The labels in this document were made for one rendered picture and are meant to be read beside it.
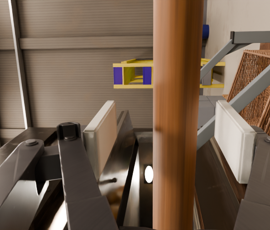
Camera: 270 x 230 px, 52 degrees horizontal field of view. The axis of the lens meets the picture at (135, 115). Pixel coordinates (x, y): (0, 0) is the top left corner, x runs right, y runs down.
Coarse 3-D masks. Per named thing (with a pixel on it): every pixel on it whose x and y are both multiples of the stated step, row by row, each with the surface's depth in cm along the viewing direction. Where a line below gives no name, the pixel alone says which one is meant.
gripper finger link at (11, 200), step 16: (32, 144) 14; (16, 160) 12; (32, 160) 12; (0, 176) 11; (16, 176) 11; (32, 176) 12; (0, 192) 10; (16, 192) 10; (32, 192) 12; (0, 208) 9; (16, 208) 10; (32, 208) 12; (0, 224) 9; (16, 224) 10
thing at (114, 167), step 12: (120, 120) 152; (120, 132) 137; (132, 132) 170; (120, 144) 132; (132, 144) 162; (120, 156) 127; (108, 168) 103; (120, 168) 122; (108, 180) 100; (120, 180) 118; (108, 192) 97; (120, 192) 114
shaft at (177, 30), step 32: (160, 0) 16; (192, 0) 15; (160, 32) 16; (192, 32) 16; (160, 64) 17; (192, 64) 16; (160, 96) 17; (192, 96) 17; (160, 128) 18; (192, 128) 18; (160, 160) 18; (192, 160) 18; (160, 192) 19; (192, 192) 19; (160, 224) 20; (192, 224) 21
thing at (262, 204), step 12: (264, 144) 13; (264, 156) 12; (252, 168) 11; (264, 168) 11; (252, 180) 10; (264, 180) 10; (252, 192) 9; (264, 192) 9; (240, 204) 8; (252, 204) 8; (264, 204) 8; (240, 216) 7; (252, 216) 7; (264, 216) 7; (240, 228) 7; (252, 228) 7; (264, 228) 7
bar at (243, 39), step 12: (240, 36) 95; (252, 36) 95; (264, 36) 95; (228, 48) 98; (240, 48) 98; (216, 60) 99; (204, 72) 101; (264, 72) 53; (252, 84) 54; (264, 84) 53; (240, 96) 55; (252, 96) 54; (240, 108) 55; (204, 132) 57; (192, 228) 33; (204, 228) 34
